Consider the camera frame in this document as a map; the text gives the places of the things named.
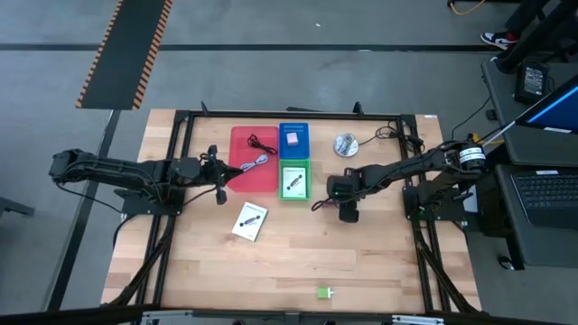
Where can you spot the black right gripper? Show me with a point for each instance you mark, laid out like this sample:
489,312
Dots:
345,187

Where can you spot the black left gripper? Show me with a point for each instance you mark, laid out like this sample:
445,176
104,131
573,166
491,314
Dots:
205,171

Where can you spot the white and green product box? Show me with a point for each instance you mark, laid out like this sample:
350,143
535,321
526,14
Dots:
250,221
294,182

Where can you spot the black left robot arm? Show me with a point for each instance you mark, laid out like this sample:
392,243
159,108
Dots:
117,173

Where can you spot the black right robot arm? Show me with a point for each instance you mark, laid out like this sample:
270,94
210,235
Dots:
406,167

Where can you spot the red translucent plastic tray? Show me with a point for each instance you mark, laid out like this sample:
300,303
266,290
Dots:
253,180

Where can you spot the blue plastic basket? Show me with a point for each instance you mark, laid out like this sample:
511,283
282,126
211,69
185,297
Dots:
302,151

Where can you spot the green plastic basket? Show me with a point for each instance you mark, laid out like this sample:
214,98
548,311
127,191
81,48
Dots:
294,161

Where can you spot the small white box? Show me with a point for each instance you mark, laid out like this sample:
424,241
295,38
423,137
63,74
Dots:
292,139

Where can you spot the green charger block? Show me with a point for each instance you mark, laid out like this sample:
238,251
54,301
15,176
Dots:
323,293

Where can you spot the black orange-striped floor mat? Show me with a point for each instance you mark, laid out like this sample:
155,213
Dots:
124,54

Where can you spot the dark grey laptop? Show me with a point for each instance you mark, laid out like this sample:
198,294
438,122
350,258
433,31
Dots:
546,194

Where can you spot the person's shoe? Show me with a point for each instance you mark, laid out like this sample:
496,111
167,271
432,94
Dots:
496,40

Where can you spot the black power adapter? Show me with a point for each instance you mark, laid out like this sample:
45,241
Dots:
533,82

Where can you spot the black front beam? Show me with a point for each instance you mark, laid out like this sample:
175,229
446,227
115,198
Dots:
68,313

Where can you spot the monitor with blue screen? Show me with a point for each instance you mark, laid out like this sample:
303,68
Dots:
557,110

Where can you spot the person's leg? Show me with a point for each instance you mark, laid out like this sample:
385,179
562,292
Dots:
524,13

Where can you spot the black metal table frame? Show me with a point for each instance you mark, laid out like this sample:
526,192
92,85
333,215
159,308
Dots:
293,114

